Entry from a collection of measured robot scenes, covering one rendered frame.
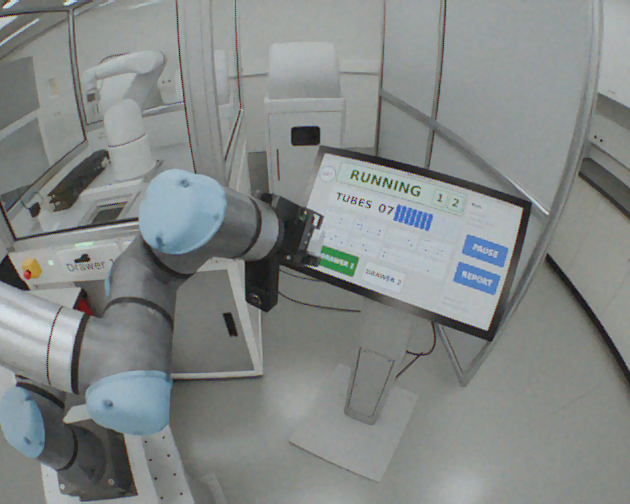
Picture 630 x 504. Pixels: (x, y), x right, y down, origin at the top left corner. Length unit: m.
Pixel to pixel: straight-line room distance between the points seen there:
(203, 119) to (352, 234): 0.47
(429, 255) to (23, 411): 0.83
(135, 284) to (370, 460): 1.32
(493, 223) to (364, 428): 1.11
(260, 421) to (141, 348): 1.34
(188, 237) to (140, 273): 0.08
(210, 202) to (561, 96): 1.06
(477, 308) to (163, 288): 0.57
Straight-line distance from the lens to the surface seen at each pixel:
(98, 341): 0.27
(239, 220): 0.31
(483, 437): 1.72
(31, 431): 0.60
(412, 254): 0.68
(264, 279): 0.44
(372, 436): 1.52
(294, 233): 0.44
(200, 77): 0.83
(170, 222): 0.27
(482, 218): 0.70
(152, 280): 0.32
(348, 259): 0.71
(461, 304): 0.68
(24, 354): 0.29
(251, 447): 1.55
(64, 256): 1.25
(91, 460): 0.72
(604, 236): 2.54
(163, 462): 0.79
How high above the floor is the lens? 1.46
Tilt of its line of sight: 38 degrees down
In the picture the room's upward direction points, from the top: straight up
